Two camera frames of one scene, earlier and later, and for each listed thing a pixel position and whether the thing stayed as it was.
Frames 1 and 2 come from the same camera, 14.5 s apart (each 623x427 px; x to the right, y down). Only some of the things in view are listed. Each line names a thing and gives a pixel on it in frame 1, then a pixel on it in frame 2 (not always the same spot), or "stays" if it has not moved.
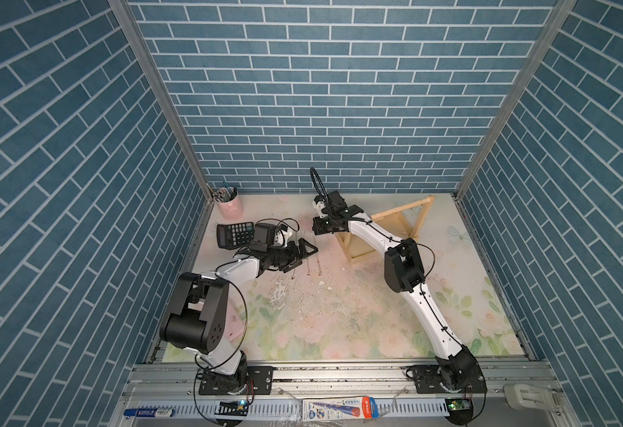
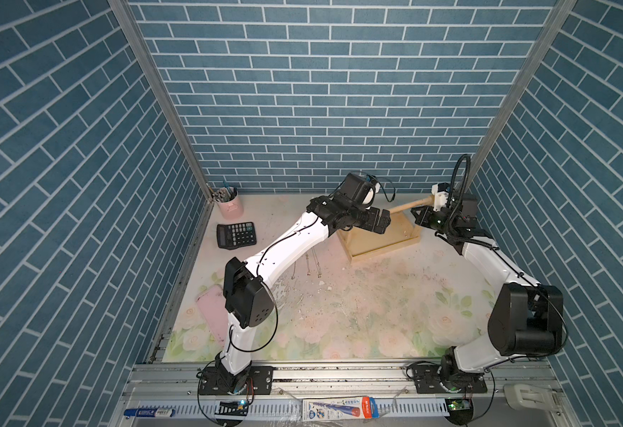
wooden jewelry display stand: [403, 221] stays
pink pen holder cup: [232, 210] stays
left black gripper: [291, 255] to [381, 223]
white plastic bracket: [531, 397] stays
